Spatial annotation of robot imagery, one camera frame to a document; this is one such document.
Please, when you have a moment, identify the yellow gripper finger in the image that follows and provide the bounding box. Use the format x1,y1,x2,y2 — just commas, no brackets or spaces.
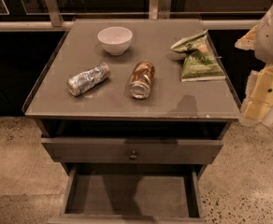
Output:
239,64,273,122
235,26,257,50

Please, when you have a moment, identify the orange gold can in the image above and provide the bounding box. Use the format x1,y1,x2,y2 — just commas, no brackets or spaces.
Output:
129,61,155,99

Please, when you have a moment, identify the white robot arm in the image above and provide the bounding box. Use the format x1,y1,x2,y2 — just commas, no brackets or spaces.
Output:
235,5,273,126

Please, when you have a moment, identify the grey drawer cabinet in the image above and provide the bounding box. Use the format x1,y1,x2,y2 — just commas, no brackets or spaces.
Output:
22,18,245,224

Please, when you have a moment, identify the round metal drawer knob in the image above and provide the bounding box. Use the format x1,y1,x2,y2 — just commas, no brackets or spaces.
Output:
129,150,137,161

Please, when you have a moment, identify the crushed silver blue can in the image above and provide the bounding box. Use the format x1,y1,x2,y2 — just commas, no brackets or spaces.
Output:
66,63,110,96

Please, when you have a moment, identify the open grey middle drawer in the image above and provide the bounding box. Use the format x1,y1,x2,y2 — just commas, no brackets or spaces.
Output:
48,164,207,224

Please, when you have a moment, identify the grey top drawer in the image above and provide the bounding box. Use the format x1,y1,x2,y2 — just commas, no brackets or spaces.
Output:
41,137,223,164

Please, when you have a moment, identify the green jalapeno chip bag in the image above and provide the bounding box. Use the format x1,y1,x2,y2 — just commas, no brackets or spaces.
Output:
171,30,225,82

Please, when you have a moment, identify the white ceramic bowl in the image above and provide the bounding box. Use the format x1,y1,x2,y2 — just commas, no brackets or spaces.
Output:
97,26,133,56

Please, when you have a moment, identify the metal railing frame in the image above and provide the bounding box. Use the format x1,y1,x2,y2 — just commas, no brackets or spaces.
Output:
0,0,273,31

